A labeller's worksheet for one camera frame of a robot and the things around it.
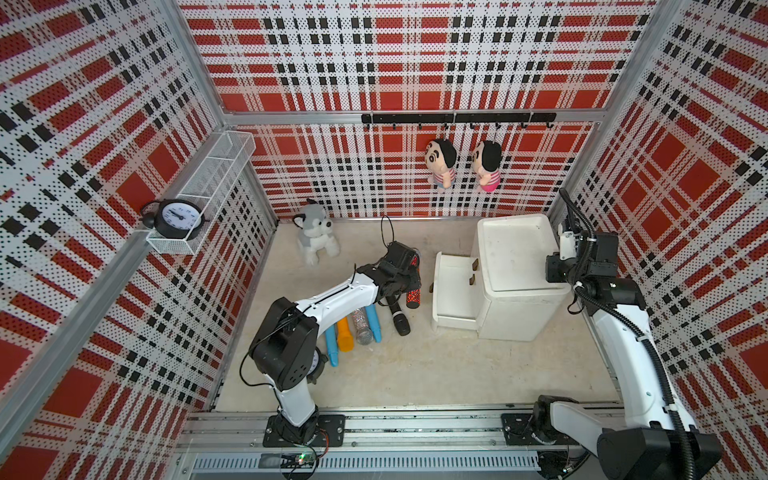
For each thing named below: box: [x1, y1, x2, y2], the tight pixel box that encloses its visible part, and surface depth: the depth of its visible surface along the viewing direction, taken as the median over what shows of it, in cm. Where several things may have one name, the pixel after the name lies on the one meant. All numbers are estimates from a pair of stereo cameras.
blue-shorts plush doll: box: [425, 138, 457, 189], surface depth 95 cm
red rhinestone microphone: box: [406, 288, 421, 309], surface depth 85 cm
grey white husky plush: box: [292, 198, 341, 266], surface depth 100 cm
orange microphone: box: [337, 317, 355, 352], surface depth 89 cm
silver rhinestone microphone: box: [351, 308, 374, 346], surface depth 90 cm
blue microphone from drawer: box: [365, 304, 383, 343], surface depth 92 cm
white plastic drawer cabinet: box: [477, 214, 571, 342], surface depth 83 cm
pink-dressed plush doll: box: [473, 140, 502, 192], surface depth 96 cm
